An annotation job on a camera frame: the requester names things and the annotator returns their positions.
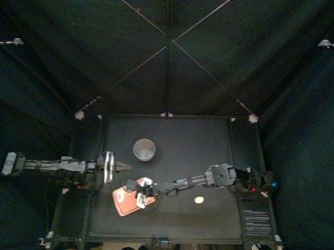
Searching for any black cloth curtain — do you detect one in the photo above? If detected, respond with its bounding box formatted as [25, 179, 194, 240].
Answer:
[0, 0, 334, 250]

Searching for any black table edge clamp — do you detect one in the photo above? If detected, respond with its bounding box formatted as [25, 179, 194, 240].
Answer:
[149, 236, 173, 248]

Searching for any grey plastic cup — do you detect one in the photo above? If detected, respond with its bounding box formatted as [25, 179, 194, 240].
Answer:
[132, 138, 157, 163]

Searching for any thin pink diagonal cord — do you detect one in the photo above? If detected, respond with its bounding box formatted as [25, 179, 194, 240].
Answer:
[79, 0, 232, 112]
[120, 0, 254, 115]

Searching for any silver table corner bracket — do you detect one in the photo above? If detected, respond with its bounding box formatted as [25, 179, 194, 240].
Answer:
[271, 234, 284, 250]
[37, 230, 56, 250]

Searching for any pink square plate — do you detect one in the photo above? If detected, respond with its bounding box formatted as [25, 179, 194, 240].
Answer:
[111, 177, 157, 218]

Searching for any black vertical frame pole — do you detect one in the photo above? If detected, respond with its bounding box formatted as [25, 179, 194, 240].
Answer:
[164, 0, 172, 115]

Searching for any silver frame clamp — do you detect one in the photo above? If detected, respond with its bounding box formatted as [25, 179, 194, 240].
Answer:
[0, 37, 27, 47]
[316, 38, 334, 49]

